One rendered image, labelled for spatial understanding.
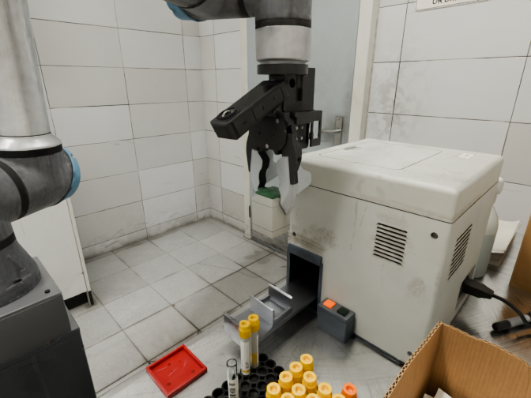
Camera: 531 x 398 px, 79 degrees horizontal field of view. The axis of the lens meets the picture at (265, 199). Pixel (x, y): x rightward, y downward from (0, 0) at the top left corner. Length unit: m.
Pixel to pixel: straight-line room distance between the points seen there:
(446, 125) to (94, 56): 2.24
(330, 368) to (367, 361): 0.06
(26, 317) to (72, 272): 1.53
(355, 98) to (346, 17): 0.42
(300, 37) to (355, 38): 1.52
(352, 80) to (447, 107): 0.51
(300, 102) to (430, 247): 0.27
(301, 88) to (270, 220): 0.20
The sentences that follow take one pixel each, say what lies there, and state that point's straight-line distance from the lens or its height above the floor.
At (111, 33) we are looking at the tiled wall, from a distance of 2.74.
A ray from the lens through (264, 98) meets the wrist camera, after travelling 0.43.
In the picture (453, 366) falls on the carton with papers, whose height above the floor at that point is 0.97.
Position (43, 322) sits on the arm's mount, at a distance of 0.69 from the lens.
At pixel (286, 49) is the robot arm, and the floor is 1.34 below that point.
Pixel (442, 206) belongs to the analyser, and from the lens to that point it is 0.47.
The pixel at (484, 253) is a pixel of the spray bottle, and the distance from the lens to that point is 0.87.
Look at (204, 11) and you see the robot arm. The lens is 0.47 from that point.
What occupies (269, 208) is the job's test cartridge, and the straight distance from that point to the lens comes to 0.47.
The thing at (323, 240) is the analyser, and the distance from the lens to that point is 0.58.
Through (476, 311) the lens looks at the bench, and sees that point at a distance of 0.78.
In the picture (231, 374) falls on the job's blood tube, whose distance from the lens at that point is 0.44.
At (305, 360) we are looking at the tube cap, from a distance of 0.43.
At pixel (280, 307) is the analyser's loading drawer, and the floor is 0.92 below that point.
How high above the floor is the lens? 1.30
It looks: 20 degrees down
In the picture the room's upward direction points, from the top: straight up
